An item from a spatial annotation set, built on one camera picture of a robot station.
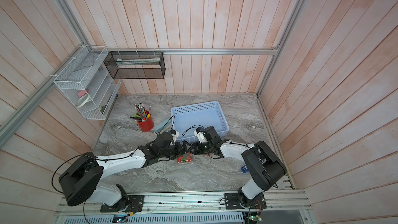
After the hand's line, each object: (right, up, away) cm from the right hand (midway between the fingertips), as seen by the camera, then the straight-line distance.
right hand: (191, 149), depth 89 cm
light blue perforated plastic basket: (-4, +16, +17) cm, 24 cm away
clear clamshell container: (-2, -4, -5) cm, 7 cm away
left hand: (-1, 0, -6) cm, 7 cm away
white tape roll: (-59, +28, -7) cm, 65 cm away
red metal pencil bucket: (-28, +13, +7) cm, 32 cm away
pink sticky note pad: (-59, +32, -7) cm, 67 cm away
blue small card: (+29, -9, -7) cm, 31 cm away
